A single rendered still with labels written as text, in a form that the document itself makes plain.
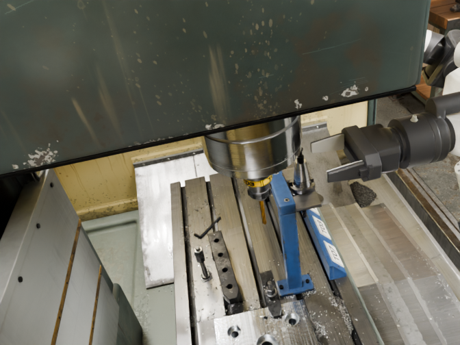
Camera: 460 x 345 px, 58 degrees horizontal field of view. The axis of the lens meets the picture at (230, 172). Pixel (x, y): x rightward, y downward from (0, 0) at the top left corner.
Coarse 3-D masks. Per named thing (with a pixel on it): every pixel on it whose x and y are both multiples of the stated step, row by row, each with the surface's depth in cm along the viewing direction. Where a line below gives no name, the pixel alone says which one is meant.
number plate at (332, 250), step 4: (328, 244) 121; (328, 248) 119; (332, 248) 121; (332, 252) 119; (336, 252) 121; (332, 256) 117; (336, 256) 119; (332, 260) 115; (336, 260) 117; (340, 260) 119; (340, 264) 117
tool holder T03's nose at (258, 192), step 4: (268, 184) 71; (248, 188) 72; (252, 188) 71; (256, 188) 70; (260, 188) 70; (264, 188) 70; (268, 188) 71; (248, 192) 72; (252, 192) 71; (256, 192) 71; (260, 192) 71; (264, 192) 71; (268, 192) 71; (252, 196) 72; (256, 196) 71; (260, 196) 71; (264, 196) 71; (256, 200) 73; (260, 200) 72
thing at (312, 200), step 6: (312, 192) 100; (294, 198) 99; (300, 198) 99; (306, 198) 98; (312, 198) 98; (318, 198) 98; (300, 204) 97; (306, 204) 97; (312, 204) 96; (318, 204) 96; (300, 210) 96
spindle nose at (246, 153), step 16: (240, 128) 56; (256, 128) 56; (272, 128) 57; (288, 128) 58; (208, 144) 61; (224, 144) 58; (240, 144) 58; (256, 144) 57; (272, 144) 58; (288, 144) 60; (208, 160) 65; (224, 160) 60; (240, 160) 59; (256, 160) 59; (272, 160) 60; (288, 160) 62; (240, 176) 61; (256, 176) 61
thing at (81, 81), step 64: (0, 0) 38; (64, 0) 39; (128, 0) 40; (192, 0) 41; (256, 0) 42; (320, 0) 43; (384, 0) 44; (0, 64) 42; (64, 64) 43; (128, 64) 44; (192, 64) 45; (256, 64) 46; (320, 64) 47; (384, 64) 48; (0, 128) 46; (64, 128) 47; (128, 128) 48; (192, 128) 49
